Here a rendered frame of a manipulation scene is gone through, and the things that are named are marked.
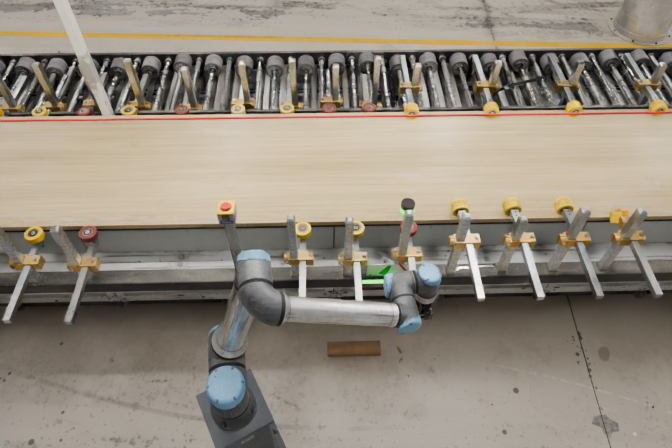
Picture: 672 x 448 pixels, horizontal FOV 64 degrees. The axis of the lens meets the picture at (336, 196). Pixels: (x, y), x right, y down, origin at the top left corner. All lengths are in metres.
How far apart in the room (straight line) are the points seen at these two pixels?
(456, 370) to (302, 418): 0.89
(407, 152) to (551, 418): 1.61
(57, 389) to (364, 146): 2.13
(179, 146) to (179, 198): 0.37
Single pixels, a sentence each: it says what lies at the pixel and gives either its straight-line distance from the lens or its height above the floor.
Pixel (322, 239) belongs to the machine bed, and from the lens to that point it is 2.74.
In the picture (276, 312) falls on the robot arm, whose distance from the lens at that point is 1.75.
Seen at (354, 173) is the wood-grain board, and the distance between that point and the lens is 2.75.
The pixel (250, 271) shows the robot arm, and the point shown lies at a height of 1.42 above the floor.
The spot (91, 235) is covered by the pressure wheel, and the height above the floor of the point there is 0.91.
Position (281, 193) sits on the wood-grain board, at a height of 0.90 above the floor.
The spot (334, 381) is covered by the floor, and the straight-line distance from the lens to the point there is 3.13.
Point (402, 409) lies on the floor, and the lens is 3.11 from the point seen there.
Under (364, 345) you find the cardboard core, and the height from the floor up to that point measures 0.08.
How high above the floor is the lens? 2.93
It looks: 50 degrees down
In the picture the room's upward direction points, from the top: 1 degrees clockwise
